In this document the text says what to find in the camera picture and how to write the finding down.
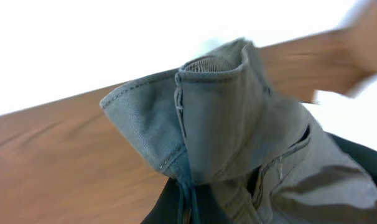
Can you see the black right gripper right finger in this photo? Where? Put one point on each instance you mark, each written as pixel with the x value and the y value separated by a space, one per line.
pixel 364 156

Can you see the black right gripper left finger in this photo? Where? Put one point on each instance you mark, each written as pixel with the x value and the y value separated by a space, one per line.
pixel 179 205

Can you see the grey shorts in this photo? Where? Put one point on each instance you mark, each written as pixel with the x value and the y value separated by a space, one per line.
pixel 216 121

